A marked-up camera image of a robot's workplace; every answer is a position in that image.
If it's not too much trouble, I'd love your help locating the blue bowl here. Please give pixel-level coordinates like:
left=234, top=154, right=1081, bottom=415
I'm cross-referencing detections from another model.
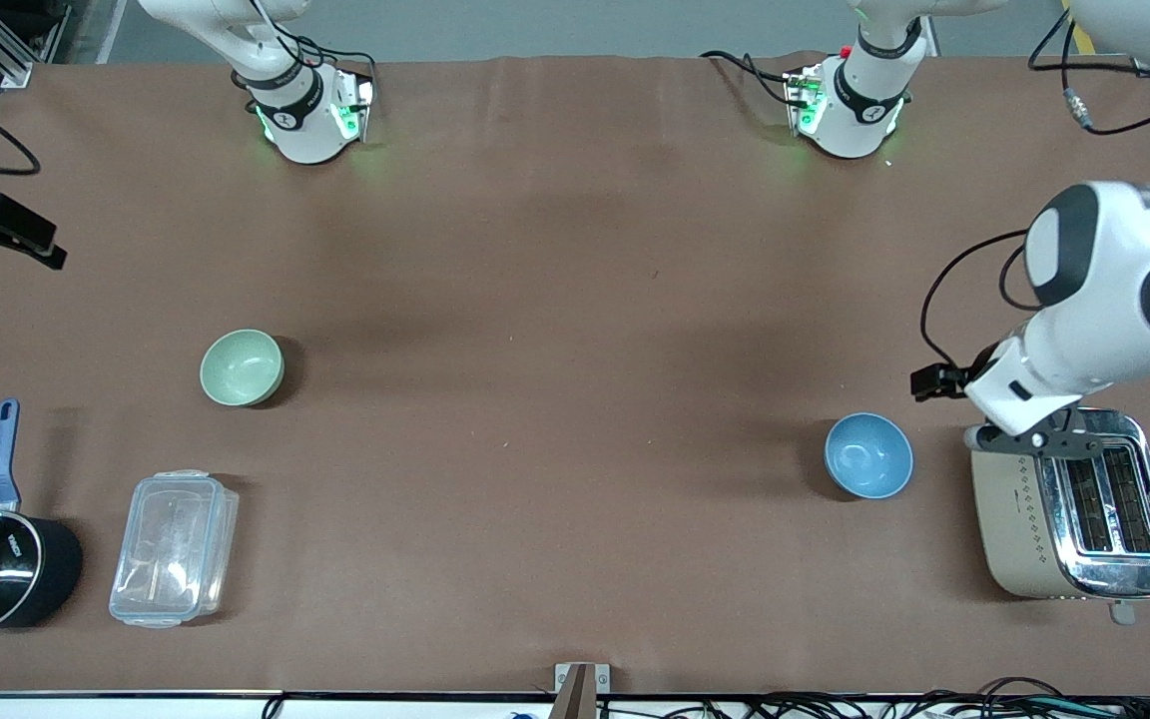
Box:
left=824, top=412, right=914, bottom=500

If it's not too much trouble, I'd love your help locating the green bowl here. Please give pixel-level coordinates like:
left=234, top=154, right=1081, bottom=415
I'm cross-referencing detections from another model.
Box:
left=200, top=330, right=286, bottom=407

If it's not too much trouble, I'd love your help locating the beige chrome toaster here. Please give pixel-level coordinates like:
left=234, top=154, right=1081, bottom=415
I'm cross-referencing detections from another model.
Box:
left=970, top=406, right=1150, bottom=627

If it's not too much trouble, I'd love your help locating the clear plastic food container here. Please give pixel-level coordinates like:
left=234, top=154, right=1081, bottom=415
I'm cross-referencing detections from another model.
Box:
left=109, top=470, right=241, bottom=629

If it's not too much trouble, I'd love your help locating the brown table cover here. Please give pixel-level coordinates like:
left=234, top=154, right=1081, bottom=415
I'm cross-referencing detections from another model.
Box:
left=0, top=50, right=1150, bottom=697

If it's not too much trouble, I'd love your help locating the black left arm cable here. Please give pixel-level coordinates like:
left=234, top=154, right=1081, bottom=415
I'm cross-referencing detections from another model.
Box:
left=919, top=8, right=1150, bottom=372

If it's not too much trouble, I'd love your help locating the black saucepan blue handle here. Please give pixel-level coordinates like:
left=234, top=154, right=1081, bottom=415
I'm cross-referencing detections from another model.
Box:
left=0, top=398, right=85, bottom=636

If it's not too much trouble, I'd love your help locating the black cable bundle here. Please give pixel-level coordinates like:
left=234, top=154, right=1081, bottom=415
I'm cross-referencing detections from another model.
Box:
left=675, top=677, right=1150, bottom=719

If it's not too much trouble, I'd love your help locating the black right base cable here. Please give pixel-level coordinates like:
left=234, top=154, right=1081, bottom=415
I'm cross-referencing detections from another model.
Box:
left=251, top=0, right=378, bottom=101

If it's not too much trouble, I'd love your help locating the black base cable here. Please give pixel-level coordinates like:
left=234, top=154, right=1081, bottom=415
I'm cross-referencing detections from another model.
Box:
left=251, top=0, right=378, bottom=101
left=699, top=50, right=798, bottom=105

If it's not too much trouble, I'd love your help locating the black left base cable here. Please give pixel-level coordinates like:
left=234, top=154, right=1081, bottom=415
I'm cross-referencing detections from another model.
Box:
left=699, top=50, right=798, bottom=105

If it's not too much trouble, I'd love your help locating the metal bracket on table edge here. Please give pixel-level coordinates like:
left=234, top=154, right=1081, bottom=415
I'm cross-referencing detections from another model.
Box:
left=553, top=662, right=612, bottom=719

